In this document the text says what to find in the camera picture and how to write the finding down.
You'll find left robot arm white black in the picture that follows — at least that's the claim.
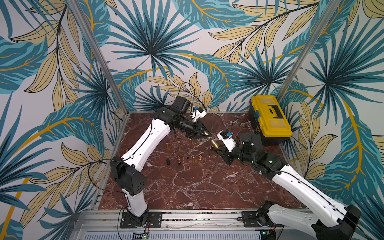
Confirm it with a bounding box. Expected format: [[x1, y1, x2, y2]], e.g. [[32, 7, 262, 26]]
[[110, 107, 212, 221]]

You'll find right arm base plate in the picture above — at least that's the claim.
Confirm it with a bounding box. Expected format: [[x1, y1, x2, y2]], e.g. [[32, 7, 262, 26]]
[[236, 211, 283, 228]]

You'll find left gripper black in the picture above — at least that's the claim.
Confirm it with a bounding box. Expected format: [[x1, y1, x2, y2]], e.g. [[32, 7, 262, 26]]
[[174, 115, 212, 139]]

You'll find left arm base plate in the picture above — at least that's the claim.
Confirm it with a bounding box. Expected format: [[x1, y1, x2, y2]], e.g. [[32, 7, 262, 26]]
[[119, 212, 163, 229]]

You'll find yellow black toolbox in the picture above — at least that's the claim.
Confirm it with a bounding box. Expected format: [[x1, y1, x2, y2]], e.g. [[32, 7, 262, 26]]
[[249, 95, 293, 146]]

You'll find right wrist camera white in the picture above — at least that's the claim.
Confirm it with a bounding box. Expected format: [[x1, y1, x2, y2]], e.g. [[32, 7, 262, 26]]
[[217, 130, 237, 153]]

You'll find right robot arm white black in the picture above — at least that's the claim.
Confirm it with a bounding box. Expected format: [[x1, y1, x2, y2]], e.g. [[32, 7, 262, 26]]
[[213, 130, 361, 240]]

